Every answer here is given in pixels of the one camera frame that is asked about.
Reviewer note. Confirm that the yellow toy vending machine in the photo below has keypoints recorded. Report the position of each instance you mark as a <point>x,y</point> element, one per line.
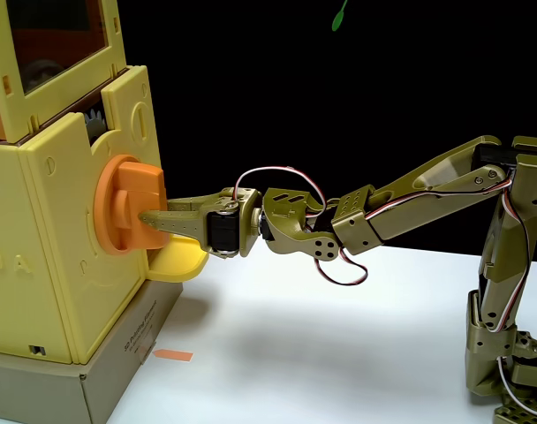
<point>52,247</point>

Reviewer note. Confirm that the yellow dispensing tray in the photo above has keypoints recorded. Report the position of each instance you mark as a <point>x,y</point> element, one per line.
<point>176,265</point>

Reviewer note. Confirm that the orange arrow tape marker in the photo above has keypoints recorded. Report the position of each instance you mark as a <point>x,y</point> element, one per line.
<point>173,354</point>

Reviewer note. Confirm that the green leaf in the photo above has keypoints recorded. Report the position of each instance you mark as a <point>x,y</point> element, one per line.
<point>338,20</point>

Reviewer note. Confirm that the brown cardboard box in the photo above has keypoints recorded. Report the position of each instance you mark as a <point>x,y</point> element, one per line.
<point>109,380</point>

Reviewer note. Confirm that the orange round turning knob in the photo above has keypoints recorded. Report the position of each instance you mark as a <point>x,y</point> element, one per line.
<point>136,185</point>

